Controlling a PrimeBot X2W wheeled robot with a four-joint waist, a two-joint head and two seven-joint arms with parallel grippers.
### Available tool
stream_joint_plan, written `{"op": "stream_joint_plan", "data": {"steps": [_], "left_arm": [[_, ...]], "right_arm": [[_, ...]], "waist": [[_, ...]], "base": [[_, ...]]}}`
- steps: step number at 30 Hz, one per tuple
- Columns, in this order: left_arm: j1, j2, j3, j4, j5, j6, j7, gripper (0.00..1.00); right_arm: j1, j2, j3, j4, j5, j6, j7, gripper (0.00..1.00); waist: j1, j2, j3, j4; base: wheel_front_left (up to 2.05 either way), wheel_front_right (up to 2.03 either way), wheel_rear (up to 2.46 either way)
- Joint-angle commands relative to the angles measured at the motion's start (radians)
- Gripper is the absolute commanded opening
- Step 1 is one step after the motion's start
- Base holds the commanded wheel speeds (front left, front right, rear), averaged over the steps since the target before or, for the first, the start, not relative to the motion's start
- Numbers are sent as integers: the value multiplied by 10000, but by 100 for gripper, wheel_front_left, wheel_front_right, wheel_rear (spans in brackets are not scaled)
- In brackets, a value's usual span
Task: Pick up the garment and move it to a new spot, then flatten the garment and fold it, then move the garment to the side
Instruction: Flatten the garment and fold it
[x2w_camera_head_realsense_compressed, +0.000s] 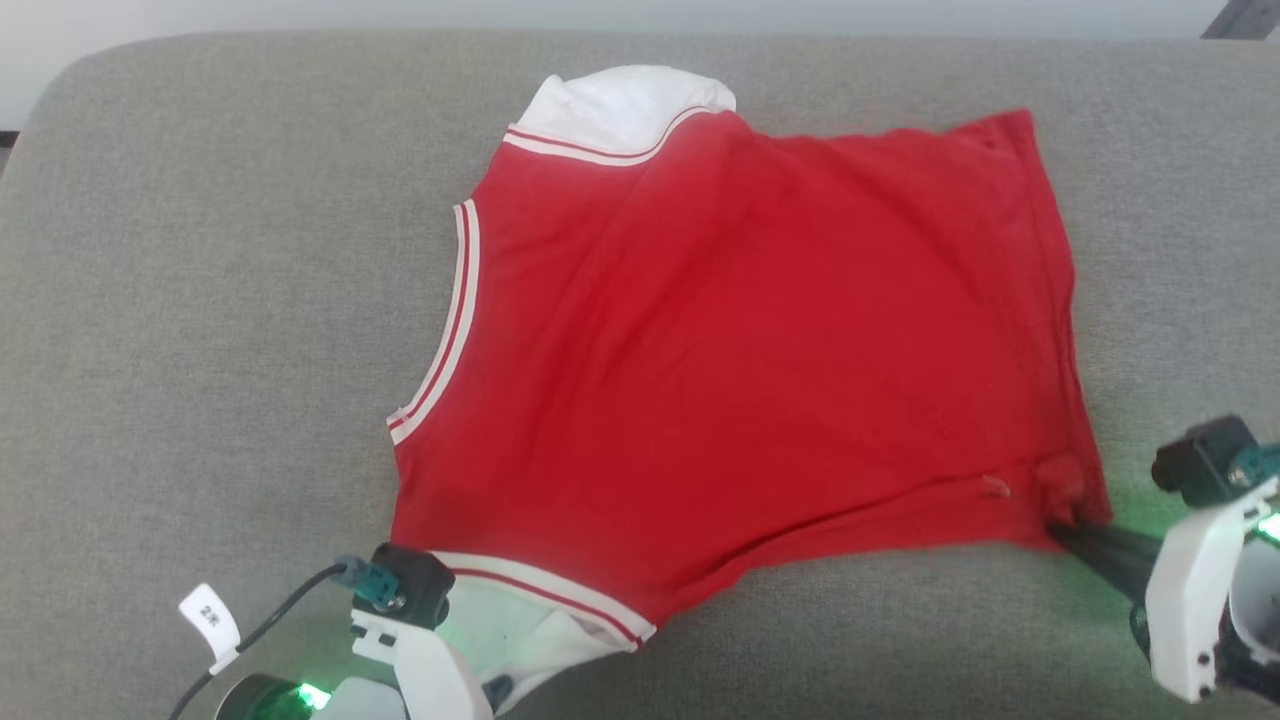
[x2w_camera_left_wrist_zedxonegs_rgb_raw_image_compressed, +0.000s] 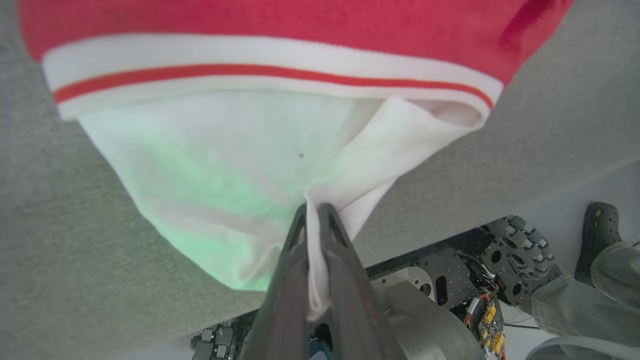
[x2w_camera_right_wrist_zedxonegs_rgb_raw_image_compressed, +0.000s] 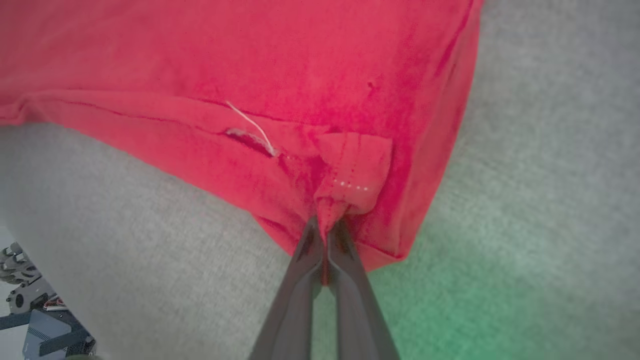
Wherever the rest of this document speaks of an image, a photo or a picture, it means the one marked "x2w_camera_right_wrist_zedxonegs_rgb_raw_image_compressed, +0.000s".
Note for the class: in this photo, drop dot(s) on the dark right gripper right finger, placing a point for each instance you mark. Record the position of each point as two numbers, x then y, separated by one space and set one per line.
357 320

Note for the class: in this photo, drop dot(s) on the red number 23 basketball jersey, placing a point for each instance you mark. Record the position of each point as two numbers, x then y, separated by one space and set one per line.
250 60

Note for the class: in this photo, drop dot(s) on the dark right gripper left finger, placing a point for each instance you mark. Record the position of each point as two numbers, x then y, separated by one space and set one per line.
292 315

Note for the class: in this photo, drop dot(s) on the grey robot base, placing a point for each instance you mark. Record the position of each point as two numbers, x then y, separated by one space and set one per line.
45 335

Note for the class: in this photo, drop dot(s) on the grey fabric sofa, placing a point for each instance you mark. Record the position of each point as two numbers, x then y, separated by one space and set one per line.
525 175

